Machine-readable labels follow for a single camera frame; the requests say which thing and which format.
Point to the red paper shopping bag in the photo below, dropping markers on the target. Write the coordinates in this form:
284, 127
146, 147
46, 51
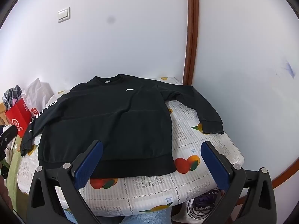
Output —
20, 116

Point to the fruit print tablecloth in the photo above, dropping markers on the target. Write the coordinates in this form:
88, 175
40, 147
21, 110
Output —
143, 194

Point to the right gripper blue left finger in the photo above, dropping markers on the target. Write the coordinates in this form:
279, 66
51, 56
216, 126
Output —
85, 163

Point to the brown wooden door frame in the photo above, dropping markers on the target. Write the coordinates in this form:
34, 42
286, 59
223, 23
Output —
192, 40

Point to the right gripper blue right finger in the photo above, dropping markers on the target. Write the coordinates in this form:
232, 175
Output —
218, 165

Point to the white wall light switch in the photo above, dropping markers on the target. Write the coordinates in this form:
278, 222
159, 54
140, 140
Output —
63, 15

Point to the plaid cloth in bag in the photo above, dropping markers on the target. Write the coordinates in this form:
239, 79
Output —
12, 96

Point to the white plastic shopping bag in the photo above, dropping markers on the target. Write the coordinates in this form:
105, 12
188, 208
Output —
36, 96

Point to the black sweatshirt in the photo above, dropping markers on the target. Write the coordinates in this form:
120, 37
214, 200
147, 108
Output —
127, 114

